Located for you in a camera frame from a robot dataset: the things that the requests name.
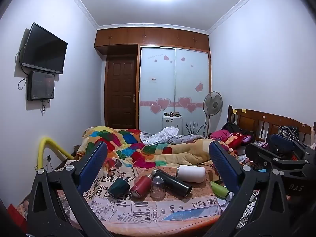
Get brown wooden door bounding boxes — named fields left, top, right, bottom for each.
left=105, top=54, right=138, bottom=129

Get small black wall monitor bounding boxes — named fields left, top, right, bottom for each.
left=27, top=70, right=55, bottom=101

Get red bag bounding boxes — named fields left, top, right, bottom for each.
left=7, top=203, right=28, bottom=233

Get frosted wardrobe with heart stickers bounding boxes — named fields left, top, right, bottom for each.
left=139, top=45, right=212, bottom=135

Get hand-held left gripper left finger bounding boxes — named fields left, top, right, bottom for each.
left=27, top=141, right=116, bottom=237

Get yellow padded rail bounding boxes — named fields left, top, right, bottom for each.
left=36, top=136, right=75, bottom=171

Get dark spiky plant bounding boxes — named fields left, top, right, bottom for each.
left=185, top=121, right=205, bottom=137

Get brown wooden headboard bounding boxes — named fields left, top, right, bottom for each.
left=227, top=105, right=313, bottom=144

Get newspaper print bed sheet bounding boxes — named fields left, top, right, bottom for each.
left=17, top=158, right=250, bottom=236

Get light green bottle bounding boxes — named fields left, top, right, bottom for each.
left=210, top=181, right=235, bottom=201

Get black thermos bottle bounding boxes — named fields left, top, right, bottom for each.
left=151, top=169, right=193, bottom=198

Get grey checked cloth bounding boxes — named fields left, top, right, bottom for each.
left=140, top=126, right=180, bottom=145

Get black polka dot bag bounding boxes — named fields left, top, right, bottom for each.
left=277, top=125, right=300, bottom=141

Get red plush toy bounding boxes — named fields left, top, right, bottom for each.
left=223, top=132, right=250, bottom=150

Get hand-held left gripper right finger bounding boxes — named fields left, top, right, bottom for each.
left=204, top=141, right=300, bottom=237

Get white box appliance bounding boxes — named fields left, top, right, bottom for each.
left=161, top=115, right=183, bottom=136

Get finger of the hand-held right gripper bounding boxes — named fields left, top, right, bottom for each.
left=269, top=134, right=316, bottom=162
left=245, top=143, right=310, bottom=171

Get clear glass cup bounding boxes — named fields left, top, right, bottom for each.
left=150, top=177, right=166, bottom=201

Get dark green cup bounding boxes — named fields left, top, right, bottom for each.
left=107, top=178, right=131, bottom=200

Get pink cloth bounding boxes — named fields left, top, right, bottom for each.
left=208, top=129, right=232, bottom=142

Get white thermos bottle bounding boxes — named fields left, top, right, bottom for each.
left=175, top=164, right=206, bottom=183

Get red bottle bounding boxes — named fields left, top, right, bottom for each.
left=130, top=175, right=153, bottom=201

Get wall-mounted black television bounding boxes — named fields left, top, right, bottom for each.
left=20, top=22, right=68, bottom=75

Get standing electric fan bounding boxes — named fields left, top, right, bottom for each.
left=203, top=91, right=224, bottom=138

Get brown overhead cabinets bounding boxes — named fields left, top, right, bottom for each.
left=94, top=27, right=210, bottom=55

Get colourful patchwork quilt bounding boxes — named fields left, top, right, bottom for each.
left=76, top=126, right=239, bottom=169

